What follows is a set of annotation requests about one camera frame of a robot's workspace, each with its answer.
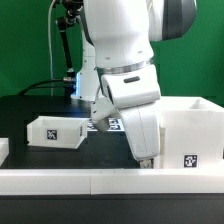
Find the white workspace border wall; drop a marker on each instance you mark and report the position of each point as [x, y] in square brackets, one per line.
[102, 182]

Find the fiducial marker sheet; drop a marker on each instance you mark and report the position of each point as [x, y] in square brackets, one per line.
[115, 125]

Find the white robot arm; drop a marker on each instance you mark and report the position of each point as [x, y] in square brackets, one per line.
[121, 32]

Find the white drawer cabinet frame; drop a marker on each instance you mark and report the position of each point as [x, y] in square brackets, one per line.
[191, 132]

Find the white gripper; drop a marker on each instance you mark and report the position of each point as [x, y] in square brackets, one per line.
[134, 95]

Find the black camera stand pole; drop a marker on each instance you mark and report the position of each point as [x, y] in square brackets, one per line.
[63, 23]

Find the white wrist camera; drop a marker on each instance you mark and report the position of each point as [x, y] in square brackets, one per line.
[101, 110]

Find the white drawer box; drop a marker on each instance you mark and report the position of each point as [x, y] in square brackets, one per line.
[58, 132]

